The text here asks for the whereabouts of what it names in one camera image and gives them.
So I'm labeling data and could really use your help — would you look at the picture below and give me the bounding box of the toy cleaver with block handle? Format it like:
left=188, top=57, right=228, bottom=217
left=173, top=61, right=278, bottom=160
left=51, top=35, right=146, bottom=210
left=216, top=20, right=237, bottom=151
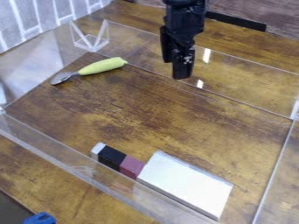
left=90, top=143, right=233, bottom=221

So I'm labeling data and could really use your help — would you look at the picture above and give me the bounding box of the blue object at edge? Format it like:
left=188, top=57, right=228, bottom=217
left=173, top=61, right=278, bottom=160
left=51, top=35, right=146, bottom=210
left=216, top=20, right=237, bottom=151
left=22, top=212, right=55, bottom=224

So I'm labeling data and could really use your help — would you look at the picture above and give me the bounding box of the clear acrylic enclosure wall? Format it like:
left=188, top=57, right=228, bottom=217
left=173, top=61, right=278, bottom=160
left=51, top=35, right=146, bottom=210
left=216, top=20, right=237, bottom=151
left=0, top=17, right=299, bottom=224

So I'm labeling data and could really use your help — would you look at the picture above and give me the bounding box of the green handled toy knife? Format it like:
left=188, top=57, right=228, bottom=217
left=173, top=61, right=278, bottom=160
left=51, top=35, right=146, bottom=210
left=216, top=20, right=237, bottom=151
left=50, top=57, right=126, bottom=85

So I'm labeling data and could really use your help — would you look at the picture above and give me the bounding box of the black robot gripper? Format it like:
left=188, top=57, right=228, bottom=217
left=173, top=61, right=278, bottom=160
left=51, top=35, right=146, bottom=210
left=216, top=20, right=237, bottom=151
left=160, top=0, right=206, bottom=80

